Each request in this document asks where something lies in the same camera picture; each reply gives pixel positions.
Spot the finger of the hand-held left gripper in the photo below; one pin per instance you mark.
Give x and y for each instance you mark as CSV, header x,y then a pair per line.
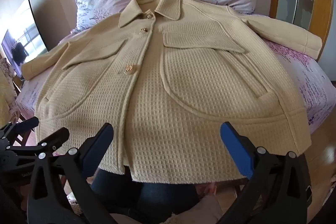
x,y
23,125
56,136

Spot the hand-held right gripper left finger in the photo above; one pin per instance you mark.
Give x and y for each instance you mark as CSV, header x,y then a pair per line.
x,y
97,150

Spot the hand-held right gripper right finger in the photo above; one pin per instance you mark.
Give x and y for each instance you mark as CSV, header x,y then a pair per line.
x,y
236,150

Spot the cream waffle coat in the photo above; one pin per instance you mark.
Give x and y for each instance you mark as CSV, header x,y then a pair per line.
x,y
168,82

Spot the yellow floral cloth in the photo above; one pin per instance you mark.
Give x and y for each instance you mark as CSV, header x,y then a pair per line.
x,y
6,98

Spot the person's legs in jeans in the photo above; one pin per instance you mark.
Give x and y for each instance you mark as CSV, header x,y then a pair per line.
x,y
147,195

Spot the flat screen television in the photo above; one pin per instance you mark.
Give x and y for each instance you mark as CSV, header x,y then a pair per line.
x,y
23,37

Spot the pink floral bed sheet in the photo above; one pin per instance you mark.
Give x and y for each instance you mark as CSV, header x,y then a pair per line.
x,y
302,77

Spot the wooden headboard with glass panels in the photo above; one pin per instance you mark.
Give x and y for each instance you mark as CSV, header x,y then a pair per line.
x,y
323,8

